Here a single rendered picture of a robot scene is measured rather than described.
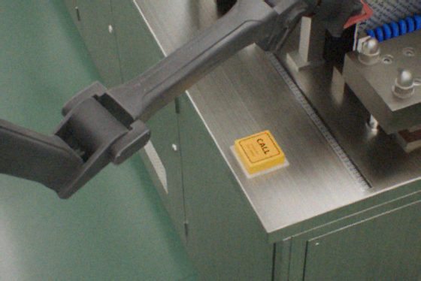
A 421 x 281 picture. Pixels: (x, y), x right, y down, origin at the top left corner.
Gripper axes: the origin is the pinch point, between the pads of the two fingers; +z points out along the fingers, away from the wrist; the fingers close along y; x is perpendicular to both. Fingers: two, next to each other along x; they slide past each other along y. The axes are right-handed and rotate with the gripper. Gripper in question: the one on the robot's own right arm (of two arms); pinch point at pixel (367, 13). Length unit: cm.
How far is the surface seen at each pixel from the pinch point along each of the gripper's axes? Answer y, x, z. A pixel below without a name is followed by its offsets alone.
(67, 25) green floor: -149, -107, 28
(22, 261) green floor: -51, -128, -8
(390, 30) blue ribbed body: 2.8, -1.0, 4.8
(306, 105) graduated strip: 2.0, -20.5, -1.7
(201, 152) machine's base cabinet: -11.4, -46.2, -6.4
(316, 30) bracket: -7.8, -9.6, -0.4
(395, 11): 0.2, 1.5, 6.0
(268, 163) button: 13.5, -25.9, -14.4
